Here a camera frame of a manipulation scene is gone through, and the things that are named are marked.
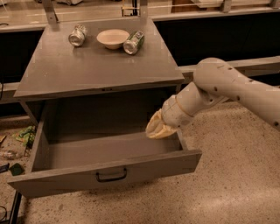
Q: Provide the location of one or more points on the clear plastic bottle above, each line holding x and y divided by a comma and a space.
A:
10, 154

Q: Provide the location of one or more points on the green sponge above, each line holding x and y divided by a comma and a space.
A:
16, 169

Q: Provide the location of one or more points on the black stand leg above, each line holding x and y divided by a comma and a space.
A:
15, 208

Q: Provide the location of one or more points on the green soda can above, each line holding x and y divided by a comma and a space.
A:
134, 42

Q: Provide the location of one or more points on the silver can on left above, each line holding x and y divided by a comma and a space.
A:
78, 35

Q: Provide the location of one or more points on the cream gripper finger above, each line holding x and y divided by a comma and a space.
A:
165, 132
155, 124

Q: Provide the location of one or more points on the white bowl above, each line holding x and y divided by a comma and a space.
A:
113, 38

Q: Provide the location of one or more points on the grey top drawer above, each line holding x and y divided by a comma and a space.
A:
67, 160

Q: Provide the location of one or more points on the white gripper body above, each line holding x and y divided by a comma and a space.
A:
172, 114

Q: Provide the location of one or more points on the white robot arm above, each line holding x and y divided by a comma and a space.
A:
215, 81

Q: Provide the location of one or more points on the grey drawer cabinet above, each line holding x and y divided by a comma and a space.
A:
99, 92

